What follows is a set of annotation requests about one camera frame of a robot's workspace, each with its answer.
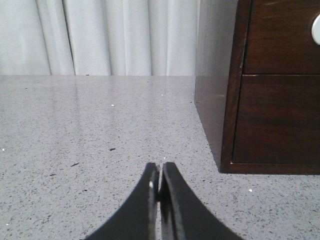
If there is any white pleated curtain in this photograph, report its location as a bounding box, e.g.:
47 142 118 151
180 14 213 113
0 0 238 77

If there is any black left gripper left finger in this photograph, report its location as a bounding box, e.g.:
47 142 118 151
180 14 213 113
86 163 160 240

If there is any dark wooden drawer cabinet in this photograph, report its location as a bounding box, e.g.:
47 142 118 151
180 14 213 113
194 0 320 175

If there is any white round drawer knob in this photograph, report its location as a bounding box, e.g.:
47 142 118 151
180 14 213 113
311 14 320 45

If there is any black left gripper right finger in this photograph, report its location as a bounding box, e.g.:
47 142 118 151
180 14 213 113
159 162 241 240

